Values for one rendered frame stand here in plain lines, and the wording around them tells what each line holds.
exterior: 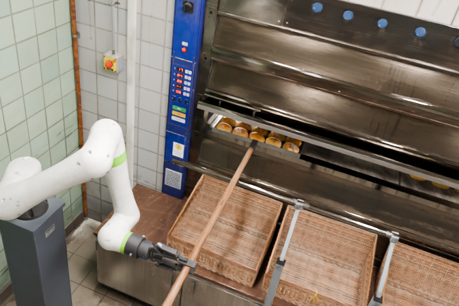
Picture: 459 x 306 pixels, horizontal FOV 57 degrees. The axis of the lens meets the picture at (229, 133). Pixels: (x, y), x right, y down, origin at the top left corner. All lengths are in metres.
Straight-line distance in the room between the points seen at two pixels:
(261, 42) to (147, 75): 0.76
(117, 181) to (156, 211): 1.13
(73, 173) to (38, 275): 0.75
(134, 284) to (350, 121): 1.68
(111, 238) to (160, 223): 1.00
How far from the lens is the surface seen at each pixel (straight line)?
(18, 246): 2.13
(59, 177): 1.61
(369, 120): 2.34
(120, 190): 1.81
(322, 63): 2.23
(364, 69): 2.23
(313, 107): 2.33
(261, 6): 2.24
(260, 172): 2.63
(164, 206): 2.92
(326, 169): 2.52
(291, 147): 2.51
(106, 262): 2.92
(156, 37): 2.51
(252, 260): 2.67
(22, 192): 1.71
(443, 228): 2.71
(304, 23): 2.21
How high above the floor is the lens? 2.59
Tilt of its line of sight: 33 degrees down
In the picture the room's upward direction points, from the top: 10 degrees clockwise
